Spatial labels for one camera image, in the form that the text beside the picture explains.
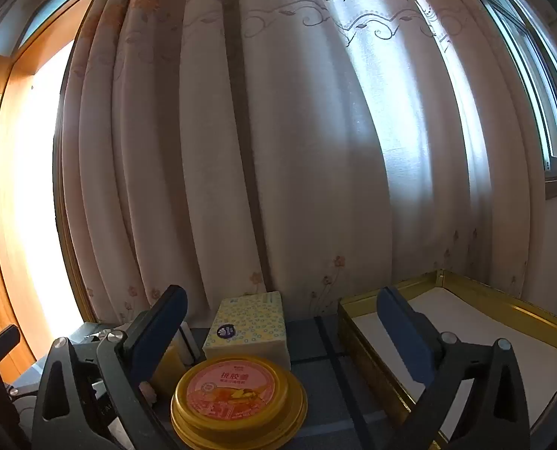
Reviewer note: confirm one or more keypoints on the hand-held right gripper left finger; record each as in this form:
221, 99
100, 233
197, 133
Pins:
159, 323

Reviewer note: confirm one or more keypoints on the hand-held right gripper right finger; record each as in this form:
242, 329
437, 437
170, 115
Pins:
400, 328

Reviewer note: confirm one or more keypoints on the gold tray box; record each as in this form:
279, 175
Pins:
494, 311

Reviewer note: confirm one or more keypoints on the floral pale curtain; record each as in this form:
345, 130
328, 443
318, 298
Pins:
283, 150

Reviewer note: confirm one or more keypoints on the yellow patterned tissue pack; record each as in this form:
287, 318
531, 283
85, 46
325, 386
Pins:
250, 333

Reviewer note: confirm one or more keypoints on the wooden door frame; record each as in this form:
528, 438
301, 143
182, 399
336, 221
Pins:
49, 51

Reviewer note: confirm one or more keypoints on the window with metal frame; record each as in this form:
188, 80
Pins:
541, 103

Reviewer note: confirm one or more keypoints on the round yellow lidded container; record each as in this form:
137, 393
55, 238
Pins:
236, 389

